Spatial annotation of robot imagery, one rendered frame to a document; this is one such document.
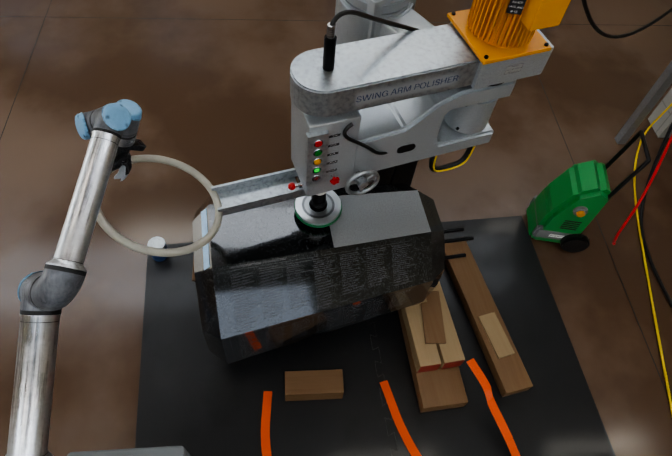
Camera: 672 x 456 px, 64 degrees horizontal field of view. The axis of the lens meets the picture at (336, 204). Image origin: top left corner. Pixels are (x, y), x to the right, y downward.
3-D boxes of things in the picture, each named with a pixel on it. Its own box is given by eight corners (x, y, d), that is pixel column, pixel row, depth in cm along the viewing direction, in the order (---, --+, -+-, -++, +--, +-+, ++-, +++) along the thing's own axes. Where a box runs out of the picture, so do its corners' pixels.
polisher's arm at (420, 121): (463, 127, 259) (494, 44, 219) (486, 163, 247) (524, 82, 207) (317, 162, 241) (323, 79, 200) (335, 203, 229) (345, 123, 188)
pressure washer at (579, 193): (575, 210, 367) (644, 121, 296) (582, 254, 347) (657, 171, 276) (523, 202, 368) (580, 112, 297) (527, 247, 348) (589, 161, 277)
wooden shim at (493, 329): (478, 317, 308) (478, 316, 307) (493, 312, 310) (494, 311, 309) (498, 359, 295) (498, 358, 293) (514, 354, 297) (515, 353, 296)
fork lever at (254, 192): (361, 152, 246) (363, 145, 242) (378, 185, 236) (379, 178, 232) (209, 187, 227) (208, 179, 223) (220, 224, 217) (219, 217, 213)
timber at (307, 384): (284, 401, 282) (284, 395, 272) (284, 378, 289) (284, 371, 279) (342, 398, 285) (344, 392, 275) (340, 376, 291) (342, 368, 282)
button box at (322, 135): (323, 176, 215) (326, 127, 191) (325, 181, 213) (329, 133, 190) (303, 181, 213) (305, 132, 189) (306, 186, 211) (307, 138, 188)
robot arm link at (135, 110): (108, 99, 188) (135, 94, 194) (103, 125, 196) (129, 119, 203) (122, 117, 185) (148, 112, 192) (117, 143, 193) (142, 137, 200)
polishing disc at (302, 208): (350, 204, 252) (350, 202, 251) (321, 233, 242) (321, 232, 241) (315, 180, 259) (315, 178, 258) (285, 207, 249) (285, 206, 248)
